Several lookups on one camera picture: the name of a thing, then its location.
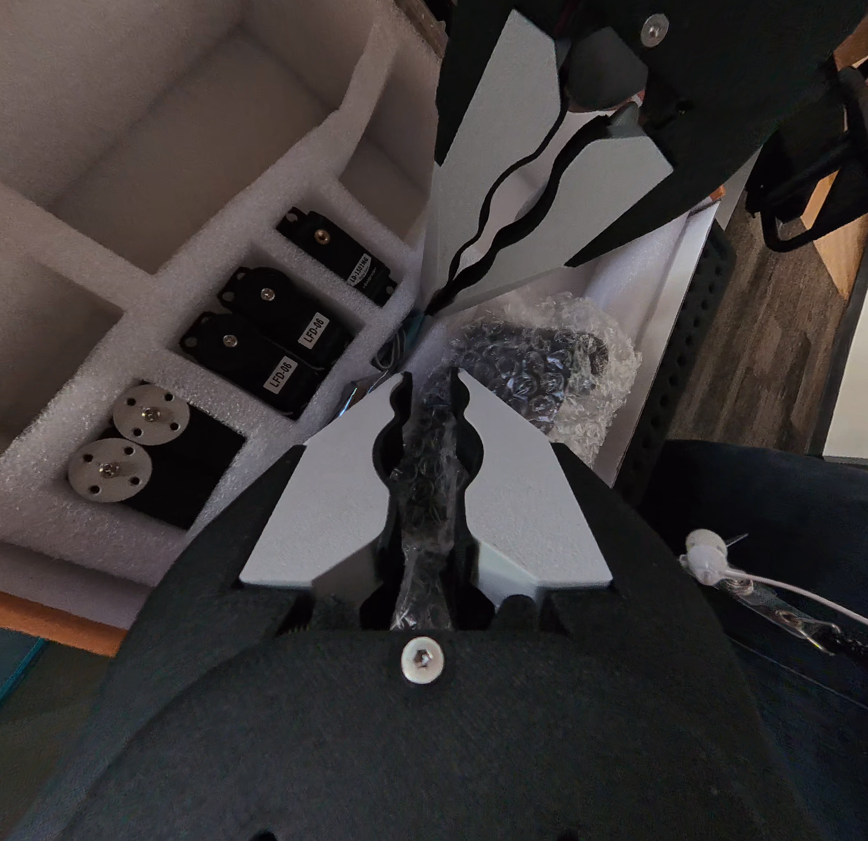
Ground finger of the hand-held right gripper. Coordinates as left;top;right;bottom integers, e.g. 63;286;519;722
422;9;567;313
427;102;675;316

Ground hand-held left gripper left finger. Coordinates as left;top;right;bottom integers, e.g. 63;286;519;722
239;372;415;628

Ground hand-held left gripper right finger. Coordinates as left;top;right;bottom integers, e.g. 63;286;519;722
449;365;614;628

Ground white cardboard box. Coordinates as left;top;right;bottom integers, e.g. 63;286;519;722
583;200;723;486

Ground bubble-wrapped black part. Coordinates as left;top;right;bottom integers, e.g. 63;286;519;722
390;295;644;630

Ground white foam tray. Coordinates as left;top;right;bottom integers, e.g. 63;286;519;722
0;0;686;587

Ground black servo white label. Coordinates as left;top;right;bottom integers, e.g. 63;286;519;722
179;312;326;420
276;207;400;308
218;266;354;374

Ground black perforated panel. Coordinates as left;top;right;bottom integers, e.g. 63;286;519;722
613;221;739;517

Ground black servo with metal disc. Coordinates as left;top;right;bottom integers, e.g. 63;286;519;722
66;437;225;531
112;383;246;476

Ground person's dark blue trousers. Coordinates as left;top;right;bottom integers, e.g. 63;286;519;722
641;440;868;841

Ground white cord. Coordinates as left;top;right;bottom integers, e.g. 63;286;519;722
678;528;868;628

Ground thin coloured wires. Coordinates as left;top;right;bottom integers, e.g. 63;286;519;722
372;309;425;415

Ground metal lanyard clip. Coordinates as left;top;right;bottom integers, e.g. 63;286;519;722
719;573;868;655

